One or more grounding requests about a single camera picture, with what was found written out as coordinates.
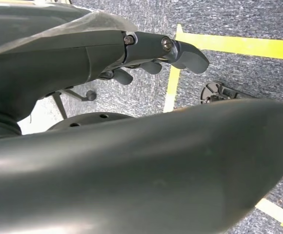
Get black disc with holes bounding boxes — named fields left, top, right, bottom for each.
left=46, top=112, right=135, bottom=132

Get thin black chair leg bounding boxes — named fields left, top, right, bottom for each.
left=51, top=90, right=98, bottom=120

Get yellow floor tape strip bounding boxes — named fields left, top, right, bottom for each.
left=255, top=195, right=283, bottom=234
left=176, top=31, right=283, bottom=62
left=163, top=23, right=184, bottom=114

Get black caster wheel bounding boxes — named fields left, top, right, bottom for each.
left=200, top=80, right=258, bottom=105

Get ribbed grey left arm sleeve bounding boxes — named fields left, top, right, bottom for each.
left=0, top=111, right=23, bottom=143

